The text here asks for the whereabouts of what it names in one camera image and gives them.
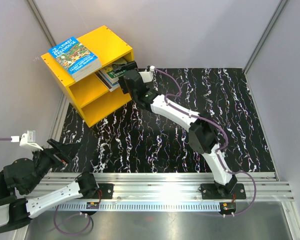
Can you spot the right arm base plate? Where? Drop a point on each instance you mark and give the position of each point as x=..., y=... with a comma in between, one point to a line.
x=210, y=191

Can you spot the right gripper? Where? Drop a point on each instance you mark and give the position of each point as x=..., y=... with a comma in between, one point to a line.
x=130, y=66

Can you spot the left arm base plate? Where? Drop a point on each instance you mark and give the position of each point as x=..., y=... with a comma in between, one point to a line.
x=105, y=190

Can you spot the blue paperback book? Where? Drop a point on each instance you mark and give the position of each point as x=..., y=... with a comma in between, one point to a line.
x=107, y=79

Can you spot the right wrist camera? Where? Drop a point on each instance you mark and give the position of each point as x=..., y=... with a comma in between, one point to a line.
x=147, y=75

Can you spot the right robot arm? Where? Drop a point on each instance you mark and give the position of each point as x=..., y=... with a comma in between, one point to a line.
x=202, y=136

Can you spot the dark Tale of Two Cities book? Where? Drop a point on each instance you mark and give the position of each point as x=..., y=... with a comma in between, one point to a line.
x=109, y=86

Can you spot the blue 26-storey treehouse book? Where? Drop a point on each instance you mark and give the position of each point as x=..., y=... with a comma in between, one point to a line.
x=75, y=58

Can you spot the yellow wooden shelf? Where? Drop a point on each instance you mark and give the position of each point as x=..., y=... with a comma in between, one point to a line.
x=89, y=96

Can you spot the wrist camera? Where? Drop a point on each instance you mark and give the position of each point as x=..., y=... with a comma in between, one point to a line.
x=27, y=140
x=147, y=75

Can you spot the aluminium mounting rail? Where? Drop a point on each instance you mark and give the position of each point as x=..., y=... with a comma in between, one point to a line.
x=184, y=187

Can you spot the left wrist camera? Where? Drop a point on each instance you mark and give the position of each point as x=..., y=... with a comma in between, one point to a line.
x=27, y=140

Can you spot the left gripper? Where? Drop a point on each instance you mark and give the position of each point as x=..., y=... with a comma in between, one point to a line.
x=66, y=151

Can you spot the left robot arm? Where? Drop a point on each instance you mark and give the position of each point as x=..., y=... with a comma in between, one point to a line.
x=19, y=179

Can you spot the white slotted cable duct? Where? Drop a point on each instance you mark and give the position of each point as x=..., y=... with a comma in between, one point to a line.
x=88, y=206

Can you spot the green 104-storey treehouse book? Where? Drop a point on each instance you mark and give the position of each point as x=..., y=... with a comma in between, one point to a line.
x=110, y=72

